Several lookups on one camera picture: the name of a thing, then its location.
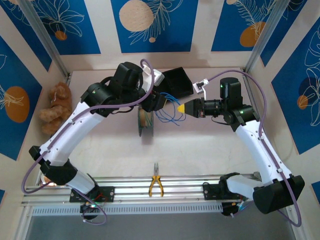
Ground blue cable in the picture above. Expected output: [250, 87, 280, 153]
[153, 92, 188, 126]

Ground black spool with cardboard core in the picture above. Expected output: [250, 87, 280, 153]
[136, 106, 155, 138]

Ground black plastic bin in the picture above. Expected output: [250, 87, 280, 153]
[154, 66, 194, 100]

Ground brown teddy bear plush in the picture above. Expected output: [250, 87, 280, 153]
[38, 81, 73, 135]

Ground black base electronics box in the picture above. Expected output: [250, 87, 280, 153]
[221, 201, 249, 218]
[79, 202, 101, 221]

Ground copper coloured roll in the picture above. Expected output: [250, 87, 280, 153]
[41, 174, 58, 187]

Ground aluminium table edge rail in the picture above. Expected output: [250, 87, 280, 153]
[241, 68, 269, 141]

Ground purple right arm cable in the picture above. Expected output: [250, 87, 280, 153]
[208, 69, 302, 228]

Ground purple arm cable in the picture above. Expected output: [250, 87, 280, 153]
[208, 69, 302, 228]
[21, 58, 155, 226]

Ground aluminium corner post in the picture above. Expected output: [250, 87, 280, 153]
[246, 0, 293, 74]
[18, 0, 70, 79]

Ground yellow handled pliers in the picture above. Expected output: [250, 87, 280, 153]
[149, 161, 165, 198]

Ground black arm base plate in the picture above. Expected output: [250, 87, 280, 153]
[202, 183, 226, 201]
[69, 186, 116, 203]

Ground aluminium rail frame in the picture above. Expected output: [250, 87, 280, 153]
[21, 172, 297, 207]

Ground white slotted cable duct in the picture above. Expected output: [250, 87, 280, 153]
[31, 202, 223, 216]

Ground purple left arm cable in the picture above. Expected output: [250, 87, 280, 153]
[21, 58, 155, 226]

